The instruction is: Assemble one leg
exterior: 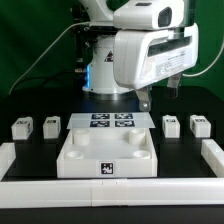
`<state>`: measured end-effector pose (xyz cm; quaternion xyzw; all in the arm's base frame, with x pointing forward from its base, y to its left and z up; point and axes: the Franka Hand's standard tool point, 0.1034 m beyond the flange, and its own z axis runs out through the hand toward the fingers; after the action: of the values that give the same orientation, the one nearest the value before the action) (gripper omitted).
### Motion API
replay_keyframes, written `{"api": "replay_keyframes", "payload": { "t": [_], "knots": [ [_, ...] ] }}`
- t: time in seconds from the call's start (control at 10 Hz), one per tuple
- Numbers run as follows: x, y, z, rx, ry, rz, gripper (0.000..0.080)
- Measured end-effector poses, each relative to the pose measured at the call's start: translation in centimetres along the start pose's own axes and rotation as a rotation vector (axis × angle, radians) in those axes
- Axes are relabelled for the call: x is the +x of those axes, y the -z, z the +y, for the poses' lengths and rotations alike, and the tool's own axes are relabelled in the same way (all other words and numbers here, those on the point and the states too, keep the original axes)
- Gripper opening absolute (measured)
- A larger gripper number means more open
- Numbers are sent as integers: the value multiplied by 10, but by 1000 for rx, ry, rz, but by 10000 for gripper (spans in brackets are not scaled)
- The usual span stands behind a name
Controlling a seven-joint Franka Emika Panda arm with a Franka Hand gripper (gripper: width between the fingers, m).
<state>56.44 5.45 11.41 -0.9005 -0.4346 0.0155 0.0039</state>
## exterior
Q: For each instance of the white sheet with markers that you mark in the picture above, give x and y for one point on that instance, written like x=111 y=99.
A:
x=111 y=120

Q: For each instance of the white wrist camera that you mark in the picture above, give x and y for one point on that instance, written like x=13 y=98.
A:
x=149 y=14

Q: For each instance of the white U-shaped fence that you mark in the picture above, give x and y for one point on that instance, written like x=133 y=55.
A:
x=109 y=192

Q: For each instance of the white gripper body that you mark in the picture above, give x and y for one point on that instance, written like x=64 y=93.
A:
x=142 y=58

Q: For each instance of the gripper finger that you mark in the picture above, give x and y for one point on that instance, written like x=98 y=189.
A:
x=144 y=97
x=173 y=85

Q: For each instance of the white square table top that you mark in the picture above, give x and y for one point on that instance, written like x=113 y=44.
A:
x=107 y=153

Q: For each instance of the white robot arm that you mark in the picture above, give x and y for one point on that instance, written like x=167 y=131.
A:
x=97 y=32

